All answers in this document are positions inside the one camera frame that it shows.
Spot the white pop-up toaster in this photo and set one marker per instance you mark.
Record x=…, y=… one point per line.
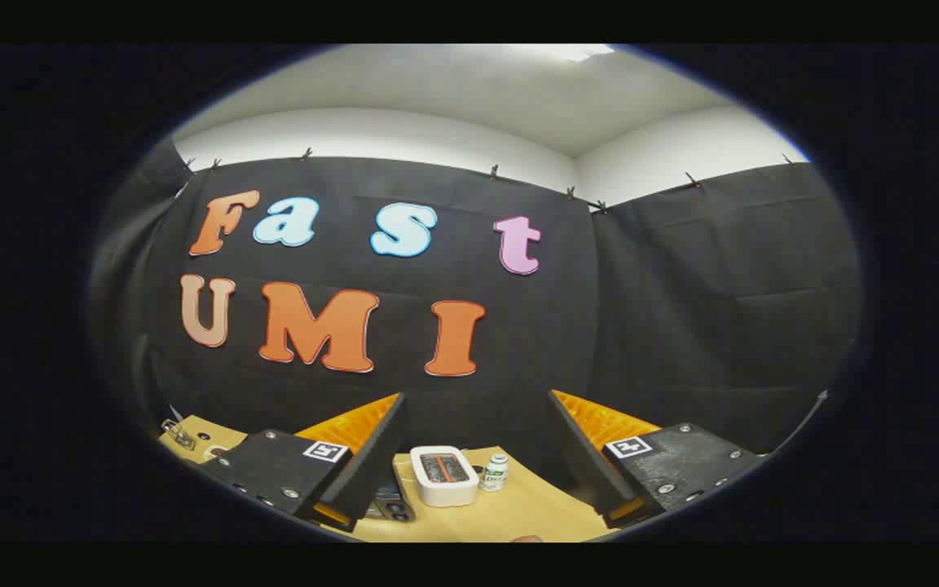
x=445, y=489

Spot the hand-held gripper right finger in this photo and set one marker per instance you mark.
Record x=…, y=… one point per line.
x=582, y=461

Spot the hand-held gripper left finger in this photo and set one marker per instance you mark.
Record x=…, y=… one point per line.
x=372, y=465

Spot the black toaster oven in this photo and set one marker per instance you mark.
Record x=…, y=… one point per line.
x=394, y=509

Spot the clear glass utensil holder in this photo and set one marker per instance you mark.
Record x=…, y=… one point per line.
x=179, y=435

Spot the small white plastic bottle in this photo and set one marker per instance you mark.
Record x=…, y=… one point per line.
x=495, y=474

